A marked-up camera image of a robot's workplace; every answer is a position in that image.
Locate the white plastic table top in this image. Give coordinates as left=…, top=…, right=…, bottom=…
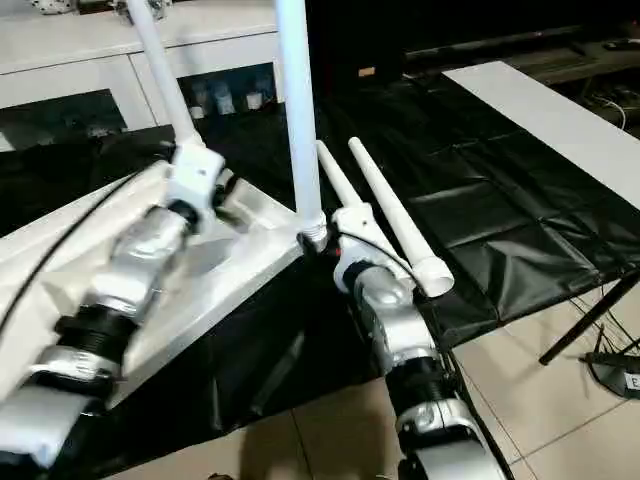
left=0, top=159, right=326, bottom=416

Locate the floral patterned pot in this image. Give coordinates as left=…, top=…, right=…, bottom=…
left=29, top=0, right=76, bottom=16

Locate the white plastic table leg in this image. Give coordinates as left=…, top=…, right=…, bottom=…
left=315, top=139, right=416, bottom=281
left=348, top=137, right=455, bottom=300
left=272, top=0, right=330, bottom=251
left=127, top=0, right=211, bottom=161

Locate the black floor device with label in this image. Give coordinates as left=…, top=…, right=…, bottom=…
left=584, top=349, right=640, bottom=401

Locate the black tripod leg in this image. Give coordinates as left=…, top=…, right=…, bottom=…
left=539, top=277, right=639, bottom=366

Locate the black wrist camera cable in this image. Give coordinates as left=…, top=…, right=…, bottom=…
left=0, top=184, right=171, bottom=326
left=337, top=229, right=511, bottom=480

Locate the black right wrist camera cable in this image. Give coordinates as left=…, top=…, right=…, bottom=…
left=337, top=229, right=511, bottom=480

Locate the black tangled bundle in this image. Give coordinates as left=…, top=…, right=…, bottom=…
left=113, top=0, right=166, bottom=21

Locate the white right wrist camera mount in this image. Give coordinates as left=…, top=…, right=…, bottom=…
left=332, top=204, right=389, bottom=296

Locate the black left wrist camera cable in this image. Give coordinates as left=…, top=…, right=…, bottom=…
left=0, top=184, right=171, bottom=326

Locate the black work mat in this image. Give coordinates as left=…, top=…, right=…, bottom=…
left=0, top=74, right=640, bottom=431

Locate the white cabinet with glass doors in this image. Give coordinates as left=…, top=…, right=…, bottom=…
left=0, top=0, right=281, bottom=151

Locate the white flat board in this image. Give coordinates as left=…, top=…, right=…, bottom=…
left=442, top=62, right=640, bottom=201

